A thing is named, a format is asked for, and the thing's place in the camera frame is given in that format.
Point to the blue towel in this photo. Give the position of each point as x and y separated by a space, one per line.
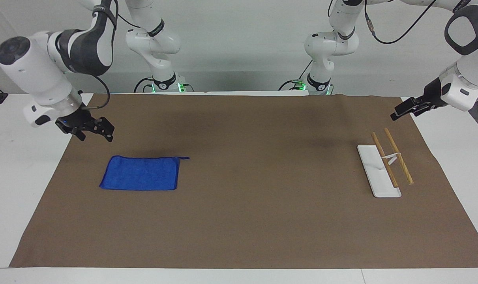
142 173

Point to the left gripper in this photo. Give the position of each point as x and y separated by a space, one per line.
433 94

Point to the white towel rack wooden rods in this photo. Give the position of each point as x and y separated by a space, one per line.
377 169

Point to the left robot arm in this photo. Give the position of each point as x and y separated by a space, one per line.
469 59

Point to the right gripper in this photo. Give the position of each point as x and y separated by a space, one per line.
76 121

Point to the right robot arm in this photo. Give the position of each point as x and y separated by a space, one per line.
33 75

